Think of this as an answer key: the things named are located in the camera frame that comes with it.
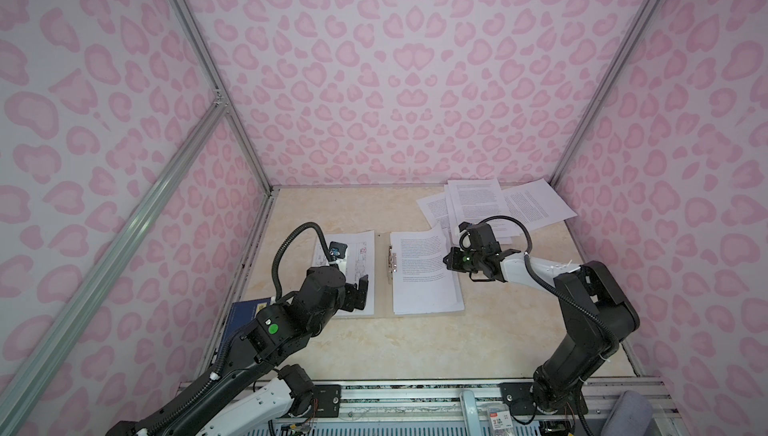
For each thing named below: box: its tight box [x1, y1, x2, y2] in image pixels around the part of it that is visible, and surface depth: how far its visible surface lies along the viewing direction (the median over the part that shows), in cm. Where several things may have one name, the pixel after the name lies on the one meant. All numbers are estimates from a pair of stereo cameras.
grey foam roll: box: [600, 390, 653, 436], surface depth 70 cm
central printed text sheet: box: [448, 179, 521, 245], surface depth 119 cm
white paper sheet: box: [390, 223, 465, 315], surface depth 97 cm
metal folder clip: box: [388, 245, 398, 281], surface depth 100 cm
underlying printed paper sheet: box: [416, 192, 452, 239], surface depth 116 cm
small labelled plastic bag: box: [488, 405, 514, 436], surface depth 70 cm
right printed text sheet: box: [502, 178, 578, 231], surface depth 117 cm
